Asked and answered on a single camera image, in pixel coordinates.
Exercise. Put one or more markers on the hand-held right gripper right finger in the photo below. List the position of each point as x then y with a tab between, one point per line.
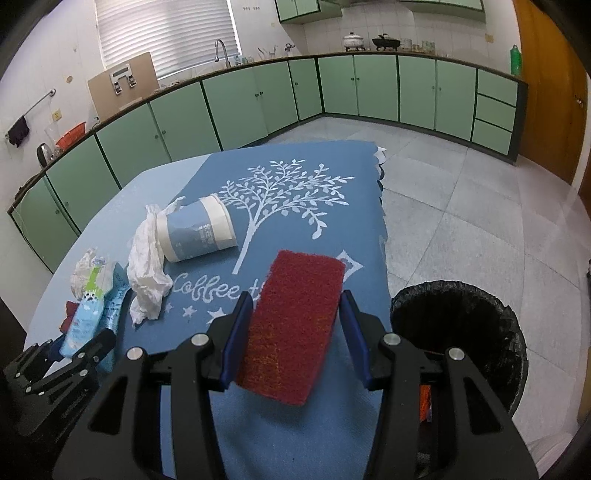
358	341

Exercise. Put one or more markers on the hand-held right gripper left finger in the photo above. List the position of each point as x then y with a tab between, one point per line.
238	337

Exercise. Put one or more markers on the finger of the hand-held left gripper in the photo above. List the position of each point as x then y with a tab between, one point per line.
46	351
99	344

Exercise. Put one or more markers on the light blue wipes packet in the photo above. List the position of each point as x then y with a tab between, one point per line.
85	323

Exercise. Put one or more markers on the blue snack wrapper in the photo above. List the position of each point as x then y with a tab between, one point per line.
115	300

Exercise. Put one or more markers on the red scouring pad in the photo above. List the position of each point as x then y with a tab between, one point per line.
291	323

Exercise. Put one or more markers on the white green wrapper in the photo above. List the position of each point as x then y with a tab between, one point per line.
90	270

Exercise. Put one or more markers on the orange foam fruit net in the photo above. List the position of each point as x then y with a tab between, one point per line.
425	401

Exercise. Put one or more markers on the white tissue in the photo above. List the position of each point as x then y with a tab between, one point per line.
145	263

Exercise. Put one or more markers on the black trash bin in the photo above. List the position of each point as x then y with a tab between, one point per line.
452	318

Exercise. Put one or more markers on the blue white paper cup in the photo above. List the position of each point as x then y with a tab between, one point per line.
198	230

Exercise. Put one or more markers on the dark red wrapper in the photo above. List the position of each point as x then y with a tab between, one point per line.
68	316

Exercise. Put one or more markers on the light blue tree-print tablecloth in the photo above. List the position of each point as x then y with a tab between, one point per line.
115	217

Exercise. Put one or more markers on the dark blue tree-print tablecloth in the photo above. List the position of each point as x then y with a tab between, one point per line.
295	217

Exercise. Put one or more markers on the red plastic basket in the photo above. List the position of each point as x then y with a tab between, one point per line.
71	136

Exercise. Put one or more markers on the dark hanging towel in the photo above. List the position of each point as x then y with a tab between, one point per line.
18	131

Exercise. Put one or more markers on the cardboard box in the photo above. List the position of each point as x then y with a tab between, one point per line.
101	97

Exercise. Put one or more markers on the green base cabinets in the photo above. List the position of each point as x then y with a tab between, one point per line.
369	87

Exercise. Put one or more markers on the steel kitchen faucet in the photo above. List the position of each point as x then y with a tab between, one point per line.
225	57

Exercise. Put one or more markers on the utensil holder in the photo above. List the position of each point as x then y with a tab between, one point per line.
268	53

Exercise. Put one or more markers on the black wok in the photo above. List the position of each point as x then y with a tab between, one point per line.
385	44

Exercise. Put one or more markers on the white cooking pot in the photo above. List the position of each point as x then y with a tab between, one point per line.
354	42

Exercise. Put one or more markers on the glass jar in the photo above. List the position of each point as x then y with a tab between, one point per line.
428	46

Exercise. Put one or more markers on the white window blind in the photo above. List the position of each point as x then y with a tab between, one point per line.
161	37

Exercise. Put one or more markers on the green plastic bottle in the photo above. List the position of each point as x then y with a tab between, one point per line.
516	62

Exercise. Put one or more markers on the wooden door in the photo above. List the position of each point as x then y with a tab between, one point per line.
549	69

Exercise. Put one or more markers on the yellow wall socket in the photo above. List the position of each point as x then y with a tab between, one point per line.
57	114

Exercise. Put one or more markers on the steel towel rail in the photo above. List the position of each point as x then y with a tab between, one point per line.
41	99

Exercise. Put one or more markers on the green wall cabinets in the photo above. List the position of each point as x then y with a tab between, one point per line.
300	9

